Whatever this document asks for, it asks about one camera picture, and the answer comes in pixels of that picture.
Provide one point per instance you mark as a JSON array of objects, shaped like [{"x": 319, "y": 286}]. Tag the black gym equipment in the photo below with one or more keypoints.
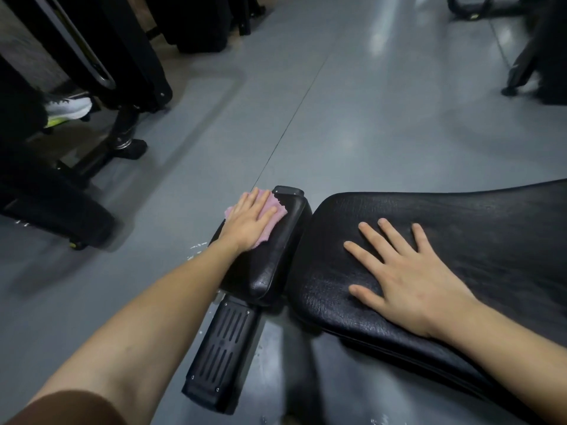
[{"x": 199, "y": 26}]

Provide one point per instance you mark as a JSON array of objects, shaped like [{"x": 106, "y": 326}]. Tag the person's left hand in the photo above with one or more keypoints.
[{"x": 243, "y": 225}]

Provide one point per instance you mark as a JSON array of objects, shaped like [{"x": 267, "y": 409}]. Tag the pink cleaning cloth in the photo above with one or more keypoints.
[{"x": 271, "y": 225}]

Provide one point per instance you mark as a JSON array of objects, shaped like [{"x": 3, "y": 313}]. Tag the black machine with steel foot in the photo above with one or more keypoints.
[{"x": 128, "y": 53}]

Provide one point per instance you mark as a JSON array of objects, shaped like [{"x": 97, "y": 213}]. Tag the person's right hand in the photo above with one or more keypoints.
[{"x": 416, "y": 287}]

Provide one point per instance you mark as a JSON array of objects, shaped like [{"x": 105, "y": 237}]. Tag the black curved machine frame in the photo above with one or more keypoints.
[{"x": 469, "y": 8}]

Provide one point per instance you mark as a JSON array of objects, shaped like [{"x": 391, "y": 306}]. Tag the person's left forearm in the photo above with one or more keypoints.
[{"x": 133, "y": 327}]

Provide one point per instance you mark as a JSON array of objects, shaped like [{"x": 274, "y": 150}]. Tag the black rounded machine housing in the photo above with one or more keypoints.
[{"x": 44, "y": 203}]

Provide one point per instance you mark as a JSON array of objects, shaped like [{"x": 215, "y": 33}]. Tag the black padded gym bench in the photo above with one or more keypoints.
[{"x": 465, "y": 243}]

